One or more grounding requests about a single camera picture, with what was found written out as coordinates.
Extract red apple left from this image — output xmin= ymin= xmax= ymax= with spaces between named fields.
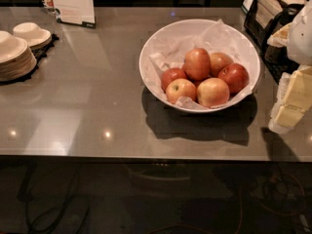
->
xmin=161 ymin=67 xmax=187 ymax=91

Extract small stack paper bowls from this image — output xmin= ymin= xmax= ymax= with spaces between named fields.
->
xmin=13 ymin=22 xmax=52 ymax=50

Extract black rubber mat left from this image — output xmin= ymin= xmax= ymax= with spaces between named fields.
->
xmin=0 ymin=33 xmax=59 ymax=85

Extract yellow-red apple front left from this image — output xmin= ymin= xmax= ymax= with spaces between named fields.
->
xmin=166 ymin=78 xmax=197 ymax=103

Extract yellow-red apple back right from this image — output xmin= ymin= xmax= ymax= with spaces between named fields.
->
xmin=210 ymin=52 xmax=233 ymax=77

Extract standing menu sign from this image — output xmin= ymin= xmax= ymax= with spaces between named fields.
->
xmin=41 ymin=0 xmax=96 ymax=28

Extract yellow-red apple front right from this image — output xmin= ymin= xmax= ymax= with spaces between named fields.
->
xmin=197 ymin=78 xmax=230 ymax=108

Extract black floor cable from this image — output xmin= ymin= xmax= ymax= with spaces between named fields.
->
xmin=18 ymin=166 xmax=92 ymax=234

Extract black drip mat right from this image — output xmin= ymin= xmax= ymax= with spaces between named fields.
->
xmin=264 ymin=56 xmax=299 ymax=83

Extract black napkin dispenser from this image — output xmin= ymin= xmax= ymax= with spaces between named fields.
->
xmin=244 ymin=0 xmax=306 ymax=56

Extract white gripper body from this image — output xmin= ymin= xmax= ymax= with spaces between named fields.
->
xmin=287 ymin=0 xmax=312 ymax=65

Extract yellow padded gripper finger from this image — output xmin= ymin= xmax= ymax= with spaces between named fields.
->
xmin=268 ymin=65 xmax=312 ymax=134
xmin=267 ymin=23 xmax=291 ymax=48

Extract yellow-red apple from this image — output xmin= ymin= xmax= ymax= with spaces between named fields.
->
xmin=210 ymin=52 xmax=233 ymax=77
xmin=166 ymin=78 xmax=197 ymax=103
xmin=197 ymin=78 xmax=230 ymax=108

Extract tall red-yellow apple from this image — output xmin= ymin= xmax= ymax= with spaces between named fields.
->
xmin=182 ymin=48 xmax=211 ymax=81

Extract dark red apple right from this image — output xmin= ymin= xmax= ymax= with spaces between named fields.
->
xmin=217 ymin=63 xmax=250 ymax=95

